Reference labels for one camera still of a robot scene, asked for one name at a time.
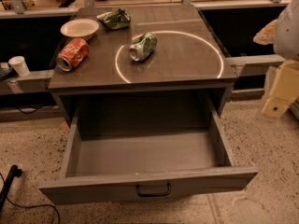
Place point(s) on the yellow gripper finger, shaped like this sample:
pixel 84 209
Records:
pixel 266 35
pixel 284 90

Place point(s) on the crushed red coke can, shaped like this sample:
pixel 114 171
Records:
pixel 72 55

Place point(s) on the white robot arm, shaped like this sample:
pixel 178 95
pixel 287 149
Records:
pixel 283 34

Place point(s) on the dark grey drawer cabinet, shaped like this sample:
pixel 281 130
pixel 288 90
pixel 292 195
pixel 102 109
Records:
pixel 186 56

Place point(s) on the crushed green soda can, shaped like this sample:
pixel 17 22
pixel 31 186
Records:
pixel 142 47

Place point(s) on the open grey top drawer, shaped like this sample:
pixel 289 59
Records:
pixel 119 141

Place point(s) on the crumpled green chip bag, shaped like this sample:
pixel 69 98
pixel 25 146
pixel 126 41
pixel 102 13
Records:
pixel 116 19

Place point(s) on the white bowl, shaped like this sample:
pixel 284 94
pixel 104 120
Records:
pixel 80 28

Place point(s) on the white paper cup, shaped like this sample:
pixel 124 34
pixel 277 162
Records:
pixel 18 63

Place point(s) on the black drawer handle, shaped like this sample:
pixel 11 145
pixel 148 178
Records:
pixel 153 190

